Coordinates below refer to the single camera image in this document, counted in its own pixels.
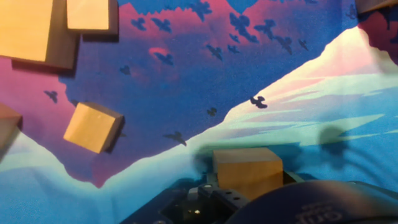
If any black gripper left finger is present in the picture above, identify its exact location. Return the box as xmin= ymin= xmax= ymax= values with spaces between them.
xmin=119 ymin=174 xmax=249 ymax=224

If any large wooden cube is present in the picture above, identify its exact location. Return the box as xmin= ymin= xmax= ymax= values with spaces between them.
xmin=0 ymin=0 xmax=80 ymax=70
xmin=212 ymin=147 xmax=284 ymax=202
xmin=0 ymin=103 xmax=23 ymax=156
xmin=355 ymin=0 xmax=398 ymax=15

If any blue landscape printed cloth mat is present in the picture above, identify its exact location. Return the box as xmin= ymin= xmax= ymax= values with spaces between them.
xmin=0 ymin=0 xmax=398 ymax=224

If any small wooden cube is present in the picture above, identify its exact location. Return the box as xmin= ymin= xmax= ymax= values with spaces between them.
xmin=63 ymin=101 xmax=126 ymax=154
xmin=66 ymin=0 xmax=120 ymax=35

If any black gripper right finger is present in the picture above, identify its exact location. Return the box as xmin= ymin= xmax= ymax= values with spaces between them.
xmin=283 ymin=170 xmax=304 ymax=185

